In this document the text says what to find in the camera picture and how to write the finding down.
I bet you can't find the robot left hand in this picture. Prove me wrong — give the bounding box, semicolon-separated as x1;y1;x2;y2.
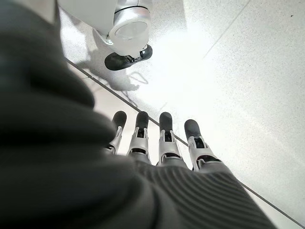
0;0;277;229

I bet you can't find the white robot leg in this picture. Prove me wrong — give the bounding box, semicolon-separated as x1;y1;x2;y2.
57;0;153;58

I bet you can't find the black robot foot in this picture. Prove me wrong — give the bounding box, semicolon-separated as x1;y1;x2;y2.
104;44;154;71

